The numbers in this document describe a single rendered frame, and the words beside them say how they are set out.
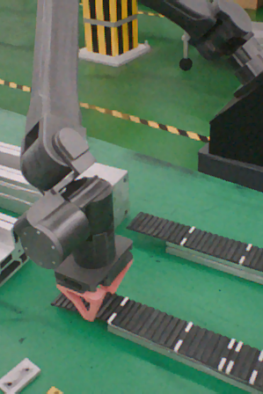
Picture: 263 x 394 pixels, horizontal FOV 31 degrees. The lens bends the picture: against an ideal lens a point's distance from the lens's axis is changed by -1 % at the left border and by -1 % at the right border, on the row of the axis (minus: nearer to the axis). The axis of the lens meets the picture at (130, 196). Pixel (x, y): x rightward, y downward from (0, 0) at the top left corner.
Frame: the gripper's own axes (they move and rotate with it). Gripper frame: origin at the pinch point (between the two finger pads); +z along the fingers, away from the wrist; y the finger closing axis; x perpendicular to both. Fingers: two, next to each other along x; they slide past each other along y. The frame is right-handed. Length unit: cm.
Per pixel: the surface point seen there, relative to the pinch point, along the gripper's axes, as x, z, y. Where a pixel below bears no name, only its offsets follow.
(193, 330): 14.2, -0.5, -1.5
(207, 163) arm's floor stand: -4, 4, -52
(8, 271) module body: -18.4, 2.5, -1.0
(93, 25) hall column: -196, 47, -293
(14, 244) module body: -17.6, -2.3, -2.8
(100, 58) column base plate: -186, 70, -286
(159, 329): 10.0, -0.2, 0.4
